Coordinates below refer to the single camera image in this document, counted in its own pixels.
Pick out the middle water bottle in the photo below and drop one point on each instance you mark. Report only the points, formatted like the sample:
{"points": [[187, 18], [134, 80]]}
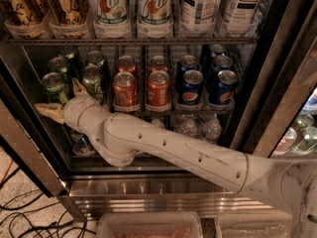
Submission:
{"points": [[188, 128]]}

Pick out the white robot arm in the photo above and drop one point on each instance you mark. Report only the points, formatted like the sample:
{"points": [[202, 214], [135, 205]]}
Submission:
{"points": [[117, 137]]}

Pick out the top wire shelf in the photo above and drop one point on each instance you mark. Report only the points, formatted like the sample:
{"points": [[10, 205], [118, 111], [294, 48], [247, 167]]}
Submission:
{"points": [[132, 42]]}

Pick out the right clear plastic bin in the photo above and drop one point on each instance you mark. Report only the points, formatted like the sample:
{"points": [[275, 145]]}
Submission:
{"points": [[259, 224]]}

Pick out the tea can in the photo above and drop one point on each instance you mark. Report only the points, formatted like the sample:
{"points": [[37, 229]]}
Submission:
{"points": [[238, 12], [197, 12]]}

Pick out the back right Pepsi can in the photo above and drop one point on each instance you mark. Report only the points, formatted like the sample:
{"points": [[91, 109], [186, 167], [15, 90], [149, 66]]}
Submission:
{"points": [[210, 51]]}

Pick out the left LaCroix can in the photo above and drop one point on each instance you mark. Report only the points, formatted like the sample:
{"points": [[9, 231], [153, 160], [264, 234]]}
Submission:
{"points": [[21, 12]]}

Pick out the wire shelf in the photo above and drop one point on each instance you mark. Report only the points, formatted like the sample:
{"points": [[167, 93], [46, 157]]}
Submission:
{"points": [[132, 42], [172, 113]]}

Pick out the lacroix can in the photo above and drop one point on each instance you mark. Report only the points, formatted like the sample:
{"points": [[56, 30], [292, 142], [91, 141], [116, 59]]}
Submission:
{"points": [[68, 13], [21, 12]]}

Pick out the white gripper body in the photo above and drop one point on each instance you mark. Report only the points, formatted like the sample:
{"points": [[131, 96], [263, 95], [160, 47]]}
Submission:
{"points": [[73, 110]]}

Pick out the right 7up can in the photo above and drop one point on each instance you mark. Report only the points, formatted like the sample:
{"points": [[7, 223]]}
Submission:
{"points": [[155, 12]]}

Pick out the water bottle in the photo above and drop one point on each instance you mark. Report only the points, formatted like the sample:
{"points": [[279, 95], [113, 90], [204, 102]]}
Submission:
{"points": [[188, 128], [211, 130], [158, 123]]}

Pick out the front right orange can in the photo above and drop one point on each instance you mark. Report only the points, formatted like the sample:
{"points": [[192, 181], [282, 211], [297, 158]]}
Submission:
{"points": [[158, 88]]}

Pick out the back left orange can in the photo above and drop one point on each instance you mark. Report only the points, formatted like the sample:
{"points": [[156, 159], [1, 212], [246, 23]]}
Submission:
{"points": [[127, 64]]}

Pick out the front right Pepsi can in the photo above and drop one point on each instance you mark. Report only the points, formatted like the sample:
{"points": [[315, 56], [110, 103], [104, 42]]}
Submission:
{"points": [[223, 88]]}

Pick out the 7up can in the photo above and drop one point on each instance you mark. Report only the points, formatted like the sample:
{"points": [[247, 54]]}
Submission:
{"points": [[112, 12], [155, 12]]}

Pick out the left slim blue can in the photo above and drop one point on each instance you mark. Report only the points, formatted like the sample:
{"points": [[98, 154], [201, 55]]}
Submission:
{"points": [[81, 144]]}

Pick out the clear plastic bin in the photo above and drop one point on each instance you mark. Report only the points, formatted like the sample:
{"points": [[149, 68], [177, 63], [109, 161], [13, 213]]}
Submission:
{"points": [[259, 224], [150, 225]]}

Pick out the right LaCroix can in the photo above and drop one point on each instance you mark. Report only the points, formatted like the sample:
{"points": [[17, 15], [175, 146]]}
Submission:
{"points": [[68, 13]]}

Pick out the pepsi can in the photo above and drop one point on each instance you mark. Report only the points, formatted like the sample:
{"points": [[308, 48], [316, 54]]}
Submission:
{"points": [[185, 63], [210, 51], [219, 63], [191, 87], [223, 88]]}

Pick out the right fridge glass door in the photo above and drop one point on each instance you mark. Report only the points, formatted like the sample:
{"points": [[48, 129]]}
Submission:
{"points": [[280, 76]]}

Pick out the front left Pepsi can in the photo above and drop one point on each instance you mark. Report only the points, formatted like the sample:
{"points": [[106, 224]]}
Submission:
{"points": [[191, 87]]}

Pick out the orange can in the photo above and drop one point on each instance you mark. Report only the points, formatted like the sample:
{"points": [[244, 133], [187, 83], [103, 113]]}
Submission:
{"points": [[158, 62], [125, 87], [127, 64], [158, 88]]}

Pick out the right tea can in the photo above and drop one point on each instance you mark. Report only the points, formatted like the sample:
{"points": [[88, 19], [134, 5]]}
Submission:
{"points": [[238, 12]]}

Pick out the left clear plastic bin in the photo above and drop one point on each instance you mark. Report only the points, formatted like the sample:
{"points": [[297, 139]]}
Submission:
{"points": [[150, 225]]}

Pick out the right water bottle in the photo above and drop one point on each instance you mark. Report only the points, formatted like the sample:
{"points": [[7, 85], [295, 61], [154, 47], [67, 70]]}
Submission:
{"points": [[211, 130]]}

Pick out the middle right Pepsi can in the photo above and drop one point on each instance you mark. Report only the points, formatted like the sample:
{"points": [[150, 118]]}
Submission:
{"points": [[219, 63]]}

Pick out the left tea can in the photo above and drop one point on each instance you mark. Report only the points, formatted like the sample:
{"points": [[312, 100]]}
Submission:
{"points": [[197, 12]]}

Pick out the left water bottle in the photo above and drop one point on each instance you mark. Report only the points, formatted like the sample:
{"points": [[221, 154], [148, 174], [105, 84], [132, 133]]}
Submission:
{"points": [[158, 123]]}

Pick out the back right orange can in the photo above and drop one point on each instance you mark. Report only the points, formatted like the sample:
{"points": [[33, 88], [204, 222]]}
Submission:
{"points": [[158, 62]]}

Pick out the open fridge door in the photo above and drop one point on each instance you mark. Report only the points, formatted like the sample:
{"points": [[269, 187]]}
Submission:
{"points": [[39, 145]]}

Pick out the back left Pepsi can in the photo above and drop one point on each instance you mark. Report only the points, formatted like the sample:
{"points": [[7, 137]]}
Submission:
{"points": [[185, 63]]}

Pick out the green can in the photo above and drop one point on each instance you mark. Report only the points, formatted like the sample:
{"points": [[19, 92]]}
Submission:
{"points": [[94, 81], [61, 65], [71, 54], [56, 87], [97, 58]]}

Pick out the left 7up can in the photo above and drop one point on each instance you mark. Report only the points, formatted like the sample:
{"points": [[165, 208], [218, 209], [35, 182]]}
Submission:
{"points": [[112, 12]]}

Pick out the middle wire shelf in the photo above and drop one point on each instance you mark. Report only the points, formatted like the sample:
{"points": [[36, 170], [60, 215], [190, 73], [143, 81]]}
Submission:
{"points": [[172, 113]]}

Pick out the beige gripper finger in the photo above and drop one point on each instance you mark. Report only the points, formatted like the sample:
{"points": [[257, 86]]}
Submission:
{"points": [[51, 110], [78, 88]]}

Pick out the front left orange can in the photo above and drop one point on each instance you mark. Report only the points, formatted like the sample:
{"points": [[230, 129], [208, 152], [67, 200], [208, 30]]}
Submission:
{"points": [[125, 87]]}

